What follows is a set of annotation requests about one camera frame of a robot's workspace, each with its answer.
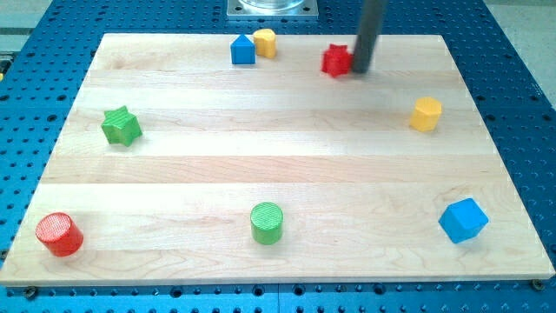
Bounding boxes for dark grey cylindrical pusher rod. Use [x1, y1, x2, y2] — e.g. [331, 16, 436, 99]
[351, 0, 388, 74]

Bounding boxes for yellow hexagon block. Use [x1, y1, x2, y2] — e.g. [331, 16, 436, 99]
[409, 97, 442, 132]

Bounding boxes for red star block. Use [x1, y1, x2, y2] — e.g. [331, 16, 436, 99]
[321, 43, 353, 77]

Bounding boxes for yellow heart block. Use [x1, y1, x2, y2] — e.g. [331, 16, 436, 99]
[253, 29, 277, 58]

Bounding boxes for blue triangle house block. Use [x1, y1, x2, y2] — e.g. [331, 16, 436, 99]
[230, 34, 255, 65]

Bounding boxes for blue cube block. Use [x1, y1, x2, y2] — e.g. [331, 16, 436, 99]
[439, 198, 489, 243]

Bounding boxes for green cylinder block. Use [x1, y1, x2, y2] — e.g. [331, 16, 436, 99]
[250, 202, 284, 245]

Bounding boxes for light wooden board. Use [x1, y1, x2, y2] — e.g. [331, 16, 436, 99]
[1, 33, 554, 286]

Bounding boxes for green star block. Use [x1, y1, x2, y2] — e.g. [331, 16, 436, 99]
[101, 106, 142, 147]

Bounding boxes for blue perforated metal base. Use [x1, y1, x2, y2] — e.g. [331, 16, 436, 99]
[1, 1, 555, 312]

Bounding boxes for red cylinder block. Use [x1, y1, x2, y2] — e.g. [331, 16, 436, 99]
[36, 212, 83, 257]

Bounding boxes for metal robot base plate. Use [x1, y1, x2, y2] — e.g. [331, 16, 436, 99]
[226, 0, 319, 21]

